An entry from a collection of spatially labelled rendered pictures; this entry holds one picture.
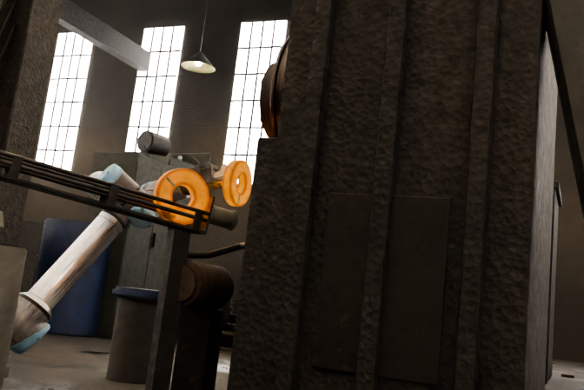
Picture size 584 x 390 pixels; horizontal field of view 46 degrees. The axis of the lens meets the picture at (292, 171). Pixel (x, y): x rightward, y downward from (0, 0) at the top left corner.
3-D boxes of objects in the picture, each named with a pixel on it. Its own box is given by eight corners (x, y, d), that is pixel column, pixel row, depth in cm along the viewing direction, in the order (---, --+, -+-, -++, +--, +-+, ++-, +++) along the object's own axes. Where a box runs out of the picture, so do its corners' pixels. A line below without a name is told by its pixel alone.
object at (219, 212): (235, 230, 198) (240, 210, 200) (208, 222, 194) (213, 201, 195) (226, 231, 203) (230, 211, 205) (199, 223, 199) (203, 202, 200)
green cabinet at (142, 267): (63, 332, 561) (94, 151, 588) (116, 332, 624) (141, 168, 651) (112, 339, 542) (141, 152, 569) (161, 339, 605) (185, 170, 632)
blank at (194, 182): (183, 235, 191) (179, 236, 193) (219, 196, 198) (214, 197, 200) (145, 195, 186) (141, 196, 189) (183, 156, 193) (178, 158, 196)
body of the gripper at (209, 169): (209, 161, 236) (178, 169, 240) (212, 185, 234) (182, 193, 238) (220, 165, 243) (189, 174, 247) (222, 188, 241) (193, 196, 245)
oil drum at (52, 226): (116, 337, 570) (133, 228, 586) (68, 337, 516) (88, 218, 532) (59, 328, 593) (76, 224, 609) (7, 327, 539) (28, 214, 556)
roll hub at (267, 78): (300, 152, 247) (308, 77, 252) (268, 132, 222) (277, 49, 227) (285, 152, 249) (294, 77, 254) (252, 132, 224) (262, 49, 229)
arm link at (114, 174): (96, 167, 291) (118, 158, 228) (118, 187, 294) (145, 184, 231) (76, 187, 288) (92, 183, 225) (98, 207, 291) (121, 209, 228)
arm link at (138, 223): (116, 213, 231) (130, 194, 242) (141, 236, 234) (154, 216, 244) (133, 198, 227) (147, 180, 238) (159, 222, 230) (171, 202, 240)
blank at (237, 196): (255, 168, 243) (247, 168, 244) (235, 154, 229) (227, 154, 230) (247, 211, 239) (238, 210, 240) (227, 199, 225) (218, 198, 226)
